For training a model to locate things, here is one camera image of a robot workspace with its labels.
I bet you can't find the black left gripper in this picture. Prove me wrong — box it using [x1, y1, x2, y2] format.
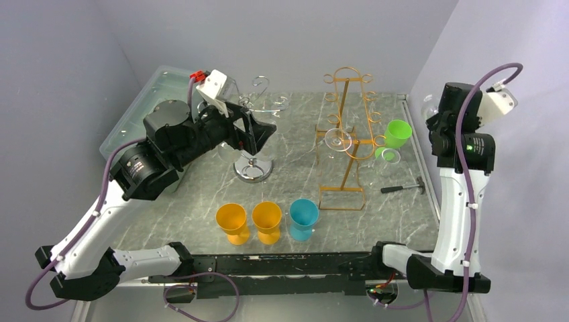
[172, 97, 276, 169]

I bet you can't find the clear wine glass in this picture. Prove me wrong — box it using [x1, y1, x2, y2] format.
[375, 147, 401, 178]
[421, 94, 440, 121]
[324, 128, 353, 158]

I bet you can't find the green plastic wine glass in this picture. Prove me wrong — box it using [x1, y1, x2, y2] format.
[374, 119, 413, 158]

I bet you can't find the orange plastic wine glass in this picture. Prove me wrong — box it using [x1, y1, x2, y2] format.
[215, 203, 250, 246]
[252, 201, 282, 245]

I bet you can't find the blue plastic wine glass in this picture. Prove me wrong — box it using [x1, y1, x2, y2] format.
[289, 199, 319, 242]

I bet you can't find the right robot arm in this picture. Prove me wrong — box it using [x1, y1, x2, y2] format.
[369, 83, 496, 294]

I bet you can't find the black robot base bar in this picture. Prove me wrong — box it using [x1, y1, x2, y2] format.
[148, 251, 400, 299]

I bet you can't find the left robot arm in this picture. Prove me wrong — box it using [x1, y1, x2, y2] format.
[35, 100, 276, 301]

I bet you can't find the translucent green storage box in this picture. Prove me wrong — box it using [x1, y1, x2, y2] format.
[99, 66, 205, 196]

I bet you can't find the chrome wire glass rack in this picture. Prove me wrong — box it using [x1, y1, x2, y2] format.
[228, 76, 284, 183]

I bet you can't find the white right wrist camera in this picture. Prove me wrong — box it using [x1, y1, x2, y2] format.
[477, 81, 518, 127]

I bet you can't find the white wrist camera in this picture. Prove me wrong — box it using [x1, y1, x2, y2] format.
[477, 81, 518, 127]
[189, 69, 229, 118]

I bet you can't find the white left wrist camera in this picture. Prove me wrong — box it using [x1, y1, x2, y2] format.
[189, 69, 229, 118]

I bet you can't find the gold wire glass rack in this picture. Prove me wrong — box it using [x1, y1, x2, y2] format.
[315, 66, 385, 211]

